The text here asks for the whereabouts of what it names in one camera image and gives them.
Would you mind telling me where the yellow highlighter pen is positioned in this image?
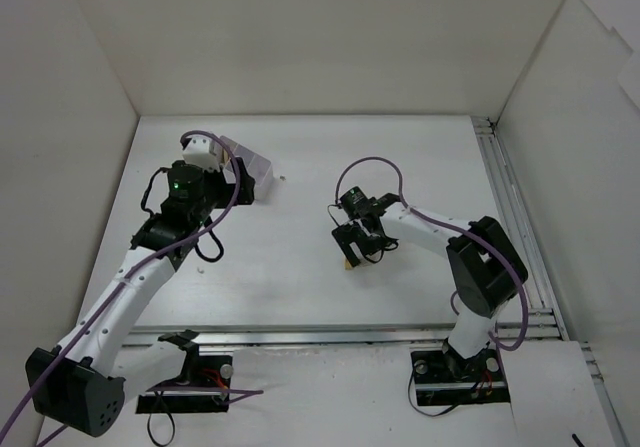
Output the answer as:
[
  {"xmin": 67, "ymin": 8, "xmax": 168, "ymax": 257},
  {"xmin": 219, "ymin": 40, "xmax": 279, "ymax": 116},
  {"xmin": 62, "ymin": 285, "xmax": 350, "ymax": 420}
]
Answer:
[{"xmin": 216, "ymin": 144, "xmax": 231, "ymax": 171}]

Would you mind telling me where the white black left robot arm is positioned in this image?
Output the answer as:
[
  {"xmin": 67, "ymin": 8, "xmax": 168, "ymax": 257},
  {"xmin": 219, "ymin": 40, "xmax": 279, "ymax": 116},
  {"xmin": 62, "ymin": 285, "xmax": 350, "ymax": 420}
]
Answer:
[{"xmin": 25, "ymin": 156, "xmax": 255, "ymax": 437}]

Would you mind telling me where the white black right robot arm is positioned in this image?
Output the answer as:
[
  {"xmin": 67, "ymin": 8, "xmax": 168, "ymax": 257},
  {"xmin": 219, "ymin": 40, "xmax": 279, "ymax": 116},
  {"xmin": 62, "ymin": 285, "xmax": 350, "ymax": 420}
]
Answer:
[{"xmin": 332, "ymin": 187, "xmax": 528, "ymax": 379}]

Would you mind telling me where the white divided organizer box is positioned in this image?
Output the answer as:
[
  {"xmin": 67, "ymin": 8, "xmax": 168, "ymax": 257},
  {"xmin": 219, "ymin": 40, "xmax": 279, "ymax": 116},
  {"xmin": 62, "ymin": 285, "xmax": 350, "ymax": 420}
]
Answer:
[{"xmin": 221, "ymin": 136, "xmax": 274, "ymax": 202}]

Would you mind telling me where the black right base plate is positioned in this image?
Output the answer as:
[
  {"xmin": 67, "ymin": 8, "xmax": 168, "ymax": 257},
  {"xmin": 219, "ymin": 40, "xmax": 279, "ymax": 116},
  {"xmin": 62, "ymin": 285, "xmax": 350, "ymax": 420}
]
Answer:
[{"xmin": 408, "ymin": 348, "xmax": 511, "ymax": 411}]

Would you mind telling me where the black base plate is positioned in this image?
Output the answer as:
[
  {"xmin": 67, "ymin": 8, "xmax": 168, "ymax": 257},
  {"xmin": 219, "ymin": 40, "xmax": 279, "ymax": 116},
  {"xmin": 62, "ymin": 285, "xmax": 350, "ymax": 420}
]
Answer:
[
  {"xmin": 135, "ymin": 354, "xmax": 234, "ymax": 415},
  {"xmin": 408, "ymin": 348, "xmax": 511, "ymax": 411}
]

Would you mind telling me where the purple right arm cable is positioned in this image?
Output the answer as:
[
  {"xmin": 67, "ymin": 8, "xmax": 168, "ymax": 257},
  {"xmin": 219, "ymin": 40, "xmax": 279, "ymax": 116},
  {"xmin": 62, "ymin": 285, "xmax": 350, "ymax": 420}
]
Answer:
[{"xmin": 334, "ymin": 156, "xmax": 529, "ymax": 351}]

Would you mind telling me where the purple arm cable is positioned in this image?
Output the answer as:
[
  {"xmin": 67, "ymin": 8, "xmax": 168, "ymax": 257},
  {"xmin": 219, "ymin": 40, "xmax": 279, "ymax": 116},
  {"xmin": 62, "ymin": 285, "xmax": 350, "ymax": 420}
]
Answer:
[
  {"xmin": 0, "ymin": 130, "xmax": 264, "ymax": 447},
  {"xmin": 334, "ymin": 156, "xmax": 529, "ymax": 351}
]

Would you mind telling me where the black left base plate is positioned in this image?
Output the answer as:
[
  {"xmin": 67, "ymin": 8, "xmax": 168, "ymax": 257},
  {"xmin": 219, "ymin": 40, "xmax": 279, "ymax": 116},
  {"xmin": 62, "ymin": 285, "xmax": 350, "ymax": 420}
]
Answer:
[{"xmin": 135, "ymin": 354, "xmax": 234, "ymax": 415}]

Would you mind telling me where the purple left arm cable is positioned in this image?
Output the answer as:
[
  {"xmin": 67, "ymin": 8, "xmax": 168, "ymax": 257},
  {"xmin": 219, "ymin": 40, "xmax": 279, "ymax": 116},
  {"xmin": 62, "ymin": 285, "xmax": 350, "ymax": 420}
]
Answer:
[{"xmin": 0, "ymin": 130, "xmax": 264, "ymax": 447}]

